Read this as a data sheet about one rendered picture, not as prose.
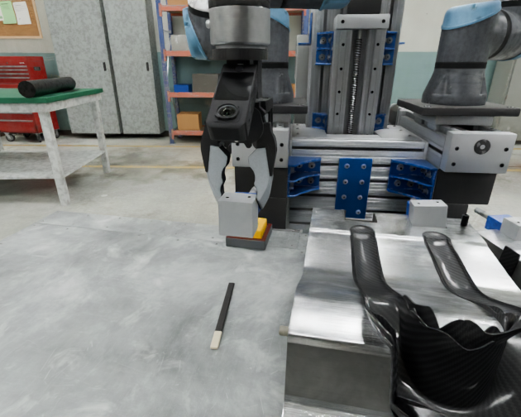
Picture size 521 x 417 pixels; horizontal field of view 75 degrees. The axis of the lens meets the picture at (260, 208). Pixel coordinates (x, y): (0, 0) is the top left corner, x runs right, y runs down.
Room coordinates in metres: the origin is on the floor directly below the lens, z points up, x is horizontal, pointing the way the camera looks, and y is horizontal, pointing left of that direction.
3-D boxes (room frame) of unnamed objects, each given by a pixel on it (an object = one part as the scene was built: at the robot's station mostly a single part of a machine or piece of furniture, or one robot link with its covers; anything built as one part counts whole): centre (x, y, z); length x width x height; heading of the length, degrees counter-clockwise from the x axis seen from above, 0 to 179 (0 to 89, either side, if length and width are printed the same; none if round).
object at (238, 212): (0.50, 0.02, 0.93); 0.13 x 0.05 x 0.05; 168
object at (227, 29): (0.48, 0.03, 1.17); 0.08 x 0.08 x 0.05
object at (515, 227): (0.58, -0.45, 0.86); 0.13 x 0.05 x 0.05; 6
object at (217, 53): (0.49, 0.02, 1.09); 0.09 x 0.08 x 0.12; 168
